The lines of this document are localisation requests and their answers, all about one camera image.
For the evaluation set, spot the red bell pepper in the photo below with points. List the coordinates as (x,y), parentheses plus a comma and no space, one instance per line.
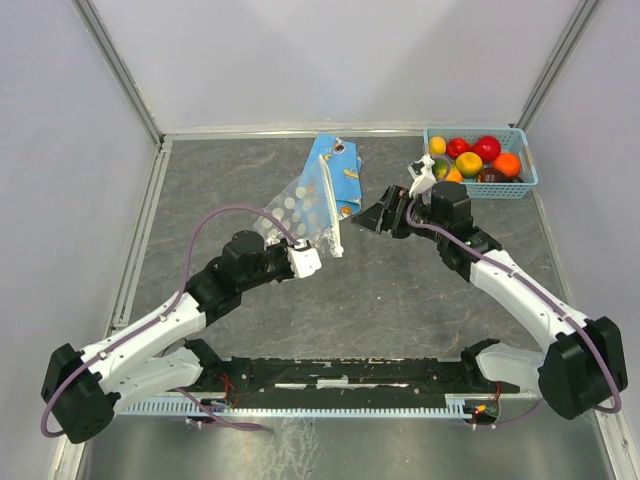
(457,146)

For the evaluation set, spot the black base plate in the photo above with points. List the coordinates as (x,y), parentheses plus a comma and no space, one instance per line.
(333,384)

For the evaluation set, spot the light blue cable duct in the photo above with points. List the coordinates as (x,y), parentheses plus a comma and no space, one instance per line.
(174,406)

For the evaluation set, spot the red apple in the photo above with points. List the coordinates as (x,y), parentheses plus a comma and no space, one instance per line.
(488,148)

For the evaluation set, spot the yellow green round fruit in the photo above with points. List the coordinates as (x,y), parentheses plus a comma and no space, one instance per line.
(469,164)

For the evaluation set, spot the blue patterned cloth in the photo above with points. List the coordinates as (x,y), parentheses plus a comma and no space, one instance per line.
(344,166)

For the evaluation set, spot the clear zip top bag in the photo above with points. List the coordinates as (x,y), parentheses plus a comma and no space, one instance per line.
(307,208)

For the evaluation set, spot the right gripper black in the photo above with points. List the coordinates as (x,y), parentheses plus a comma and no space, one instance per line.
(376,215)

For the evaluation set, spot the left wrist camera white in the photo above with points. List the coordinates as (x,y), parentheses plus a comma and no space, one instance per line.
(304,259)

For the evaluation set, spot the small yellow fruit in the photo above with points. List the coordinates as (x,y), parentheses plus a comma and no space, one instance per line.
(437,146)

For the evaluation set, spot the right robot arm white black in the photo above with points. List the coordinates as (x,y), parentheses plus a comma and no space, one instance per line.
(580,363)

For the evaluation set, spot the dark red purple fruit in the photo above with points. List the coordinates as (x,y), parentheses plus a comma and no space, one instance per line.
(491,175)

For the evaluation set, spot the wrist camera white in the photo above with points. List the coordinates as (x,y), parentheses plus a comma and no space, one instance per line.
(304,259)
(423,178)

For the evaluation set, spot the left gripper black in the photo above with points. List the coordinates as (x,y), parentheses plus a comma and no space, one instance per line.
(283,247)

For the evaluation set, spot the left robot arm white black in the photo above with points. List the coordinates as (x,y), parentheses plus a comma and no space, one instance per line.
(85,389)

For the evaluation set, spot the orange fruit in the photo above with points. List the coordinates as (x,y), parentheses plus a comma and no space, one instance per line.
(508,164)

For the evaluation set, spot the light blue plastic basket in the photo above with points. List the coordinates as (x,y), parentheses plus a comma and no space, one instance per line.
(512,140)

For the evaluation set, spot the green orange mango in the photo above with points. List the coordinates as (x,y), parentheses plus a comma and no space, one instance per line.
(445,170)

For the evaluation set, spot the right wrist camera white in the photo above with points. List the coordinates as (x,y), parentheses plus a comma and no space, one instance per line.
(423,178)

